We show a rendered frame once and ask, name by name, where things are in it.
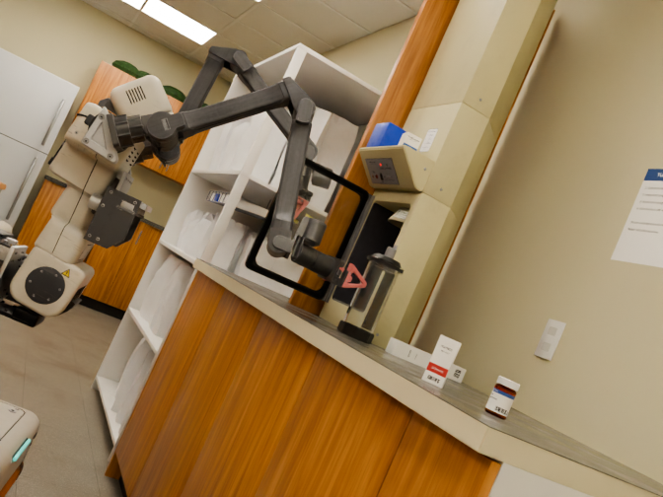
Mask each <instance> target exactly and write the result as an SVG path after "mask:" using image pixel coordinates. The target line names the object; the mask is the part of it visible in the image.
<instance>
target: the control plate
mask: <svg viewBox="0 0 663 497"><path fill-rule="evenodd" d="M365 161H366V164H367V168H368V171H369V174H370V177H371V180H372V183H380V184H399V181H398V177H397V174H396V171H395V167H394V164H393V160H392V158H380V159H365ZM386 163H387V164H388V166H386ZM380 164H381V165H382V167H381V166H380ZM380 174H382V176H383V179H384V180H381V178H380ZM372 175H373V176H374V178H373V177H372ZM375 175H377V176H378V178H376V177H375ZM388 175H389V177H388ZM384 176H386V177H384ZM391 176H393V177H391Z"/></svg>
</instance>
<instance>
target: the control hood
mask: <svg viewBox="0 0 663 497"><path fill-rule="evenodd" d="M359 153H360V156H361V160H362V163H363V166H364V169H365V173H366V176H367V178H368V182H369V185H370V186H371V187H373V188H375V189H390V190H405V191H423V188H424V186H425V184H426V182H427V179H428V177H429V175H430V172H431V170H432V168H433V166H434V161H432V160H430V159H429V158H427V157H425V156H424V155H422V154H420V153H418V152H417V151H415V150H413V149H411V148H410V147H408V146H407V145H395V146H379V147H362V148H359ZM380 158H392V160H393V164H394V167H395V171H396V174H397V177H398V181H399V184H380V183H372V180H371V177H370V174H369V171H368V168H367V164H366V161H365V159H380Z"/></svg>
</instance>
